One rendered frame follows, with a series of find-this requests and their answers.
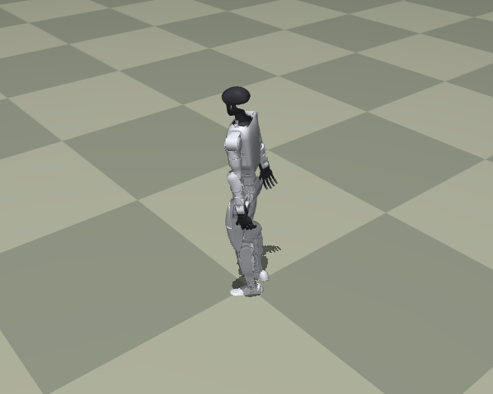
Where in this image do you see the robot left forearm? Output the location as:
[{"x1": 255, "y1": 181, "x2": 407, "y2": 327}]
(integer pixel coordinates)
[{"x1": 228, "y1": 174, "x2": 246, "y2": 214}]

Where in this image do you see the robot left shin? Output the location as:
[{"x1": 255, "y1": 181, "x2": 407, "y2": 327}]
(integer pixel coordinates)
[{"x1": 235, "y1": 245, "x2": 256, "y2": 289}]

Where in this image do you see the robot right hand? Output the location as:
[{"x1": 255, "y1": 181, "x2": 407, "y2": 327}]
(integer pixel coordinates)
[{"x1": 259, "y1": 164, "x2": 278, "y2": 190}]

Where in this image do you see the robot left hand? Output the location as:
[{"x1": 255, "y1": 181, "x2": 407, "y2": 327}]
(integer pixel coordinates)
[{"x1": 236, "y1": 205, "x2": 256, "y2": 230}]

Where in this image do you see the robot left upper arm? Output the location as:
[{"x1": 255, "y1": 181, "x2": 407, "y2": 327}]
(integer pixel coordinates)
[{"x1": 224, "y1": 132, "x2": 242, "y2": 181}]

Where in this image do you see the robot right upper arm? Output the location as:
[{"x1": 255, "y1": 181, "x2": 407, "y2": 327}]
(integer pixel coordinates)
[{"x1": 246, "y1": 111, "x2": 262, "y2": 144}]

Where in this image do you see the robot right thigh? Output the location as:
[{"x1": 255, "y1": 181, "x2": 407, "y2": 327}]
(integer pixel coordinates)
[{"x1": 244, "y1": 180, "x2": 263, "y2": 239}]

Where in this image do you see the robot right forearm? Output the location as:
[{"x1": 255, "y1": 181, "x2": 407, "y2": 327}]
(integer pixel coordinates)
[{"x1": 260, "y1": 140, "x2": 269, "y2": 169}]

